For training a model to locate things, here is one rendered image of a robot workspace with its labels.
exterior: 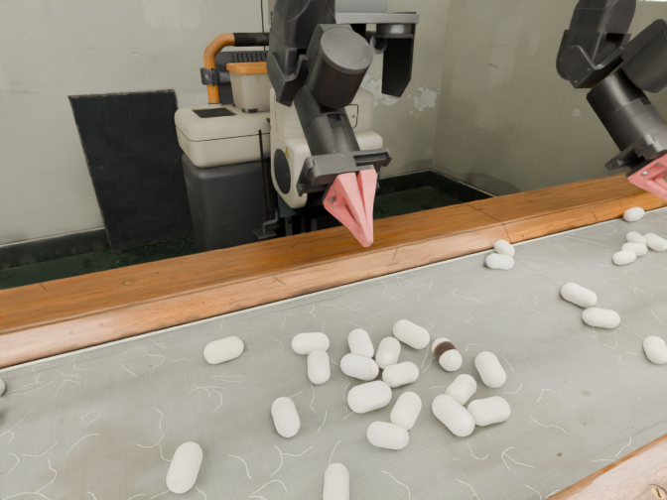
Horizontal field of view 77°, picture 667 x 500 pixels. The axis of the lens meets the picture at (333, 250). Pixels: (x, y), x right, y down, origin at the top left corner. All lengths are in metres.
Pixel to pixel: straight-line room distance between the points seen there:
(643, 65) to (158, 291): 0.64
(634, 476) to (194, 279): 0.43
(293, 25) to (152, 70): 1.77
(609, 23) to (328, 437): 0.62
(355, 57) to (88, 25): 1.86
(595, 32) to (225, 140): 0.82
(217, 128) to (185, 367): 0.81
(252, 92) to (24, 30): 1.25
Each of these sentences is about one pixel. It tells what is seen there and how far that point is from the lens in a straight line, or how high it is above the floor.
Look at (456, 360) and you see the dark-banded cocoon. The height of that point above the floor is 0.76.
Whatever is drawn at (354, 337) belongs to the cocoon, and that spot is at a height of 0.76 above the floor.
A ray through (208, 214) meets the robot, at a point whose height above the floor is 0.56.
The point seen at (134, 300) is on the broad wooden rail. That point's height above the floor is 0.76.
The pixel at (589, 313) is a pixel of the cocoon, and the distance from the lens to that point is 0.52.
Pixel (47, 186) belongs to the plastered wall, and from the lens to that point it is 2.37.
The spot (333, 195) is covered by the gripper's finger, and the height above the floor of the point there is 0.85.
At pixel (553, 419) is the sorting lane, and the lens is 0.41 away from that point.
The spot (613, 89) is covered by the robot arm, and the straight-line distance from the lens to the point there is 0.71.
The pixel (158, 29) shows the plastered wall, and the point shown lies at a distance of 2.27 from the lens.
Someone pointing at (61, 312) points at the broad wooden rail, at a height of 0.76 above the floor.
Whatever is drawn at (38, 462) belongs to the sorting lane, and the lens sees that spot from 0.41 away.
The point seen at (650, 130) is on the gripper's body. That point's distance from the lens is 0.69.
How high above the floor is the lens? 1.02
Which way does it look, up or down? 28 degrees down
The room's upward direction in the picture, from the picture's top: straight up
